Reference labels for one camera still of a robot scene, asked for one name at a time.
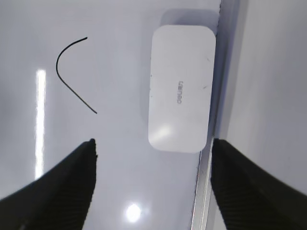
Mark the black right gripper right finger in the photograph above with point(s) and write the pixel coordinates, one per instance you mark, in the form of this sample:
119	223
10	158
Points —
249	198

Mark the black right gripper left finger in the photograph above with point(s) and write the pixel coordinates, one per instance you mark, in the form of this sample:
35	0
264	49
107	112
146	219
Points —
59	200

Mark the white rectangular board eraser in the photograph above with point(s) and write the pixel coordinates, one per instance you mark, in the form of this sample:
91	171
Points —
181	81

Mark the white board with silver frame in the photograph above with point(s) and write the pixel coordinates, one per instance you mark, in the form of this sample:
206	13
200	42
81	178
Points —
72	70

